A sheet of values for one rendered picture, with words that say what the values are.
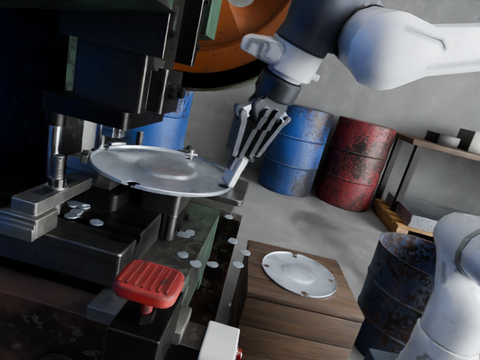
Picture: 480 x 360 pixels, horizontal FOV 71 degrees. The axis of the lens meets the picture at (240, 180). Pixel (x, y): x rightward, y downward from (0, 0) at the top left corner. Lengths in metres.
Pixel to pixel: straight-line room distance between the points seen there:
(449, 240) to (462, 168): 3.73
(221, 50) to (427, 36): 0.61
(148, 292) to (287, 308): 0.85
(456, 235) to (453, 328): 0.18
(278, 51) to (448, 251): 0.52
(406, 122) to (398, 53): 3.71
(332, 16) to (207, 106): 3.55
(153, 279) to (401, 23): 0.43
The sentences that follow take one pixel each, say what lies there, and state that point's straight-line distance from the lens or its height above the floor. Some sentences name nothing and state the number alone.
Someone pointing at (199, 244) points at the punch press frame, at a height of 0.65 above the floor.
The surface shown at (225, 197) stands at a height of 0.78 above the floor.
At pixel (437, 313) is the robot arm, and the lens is 0.82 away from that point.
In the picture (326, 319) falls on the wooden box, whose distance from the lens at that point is 1.23.
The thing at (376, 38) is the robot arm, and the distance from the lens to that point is 0.49.
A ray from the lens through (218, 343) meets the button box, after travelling 0.54.
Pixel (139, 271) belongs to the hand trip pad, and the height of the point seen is 0.76.
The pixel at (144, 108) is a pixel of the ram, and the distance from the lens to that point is 0.64.
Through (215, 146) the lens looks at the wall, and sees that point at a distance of 4.08.
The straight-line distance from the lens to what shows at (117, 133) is 0.72.
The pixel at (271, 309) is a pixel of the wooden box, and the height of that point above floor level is 0.30.
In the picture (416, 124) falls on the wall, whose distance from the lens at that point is 4.23.
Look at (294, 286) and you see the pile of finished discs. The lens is 1.26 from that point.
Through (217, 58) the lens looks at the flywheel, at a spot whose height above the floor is 1.03.
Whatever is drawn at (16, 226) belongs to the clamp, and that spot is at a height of 0.72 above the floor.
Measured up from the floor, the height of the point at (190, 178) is 0.78.
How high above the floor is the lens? 0.99
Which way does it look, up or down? 16 degrees down
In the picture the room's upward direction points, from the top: 14 degrees clockwise
